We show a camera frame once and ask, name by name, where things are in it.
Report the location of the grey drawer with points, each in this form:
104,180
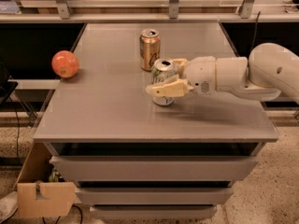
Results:
161,168
152,212
153,196

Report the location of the metal shelf frame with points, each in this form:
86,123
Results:
54,11

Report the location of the grey bottom drawer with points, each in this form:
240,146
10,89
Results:
152,212

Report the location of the wooden notched bracket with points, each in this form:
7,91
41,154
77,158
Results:
37,197

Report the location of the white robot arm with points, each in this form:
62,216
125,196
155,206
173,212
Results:
269,71

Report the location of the grey middle drawer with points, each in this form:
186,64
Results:
153,196

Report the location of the orange red apple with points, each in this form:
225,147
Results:
65,64

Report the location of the gold soda can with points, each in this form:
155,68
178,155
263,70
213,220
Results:
149,43

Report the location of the white green 7up can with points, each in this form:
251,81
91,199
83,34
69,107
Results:
160,71

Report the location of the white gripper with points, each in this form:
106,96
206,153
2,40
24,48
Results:
202,75

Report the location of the grey top drawer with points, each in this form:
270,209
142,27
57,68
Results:
161,168

